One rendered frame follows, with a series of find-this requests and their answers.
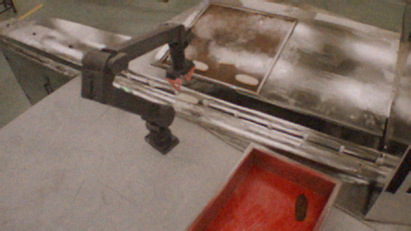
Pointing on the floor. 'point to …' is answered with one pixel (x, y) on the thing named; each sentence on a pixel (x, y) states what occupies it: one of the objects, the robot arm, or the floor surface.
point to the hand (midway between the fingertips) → (183, 83)
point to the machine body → (31, 79)
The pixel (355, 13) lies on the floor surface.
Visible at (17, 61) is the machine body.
